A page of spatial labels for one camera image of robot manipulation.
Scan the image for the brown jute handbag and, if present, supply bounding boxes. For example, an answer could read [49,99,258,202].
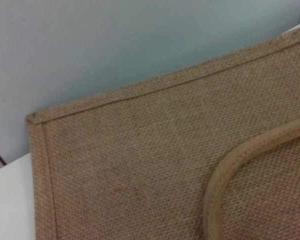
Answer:
[26,26,300,240]

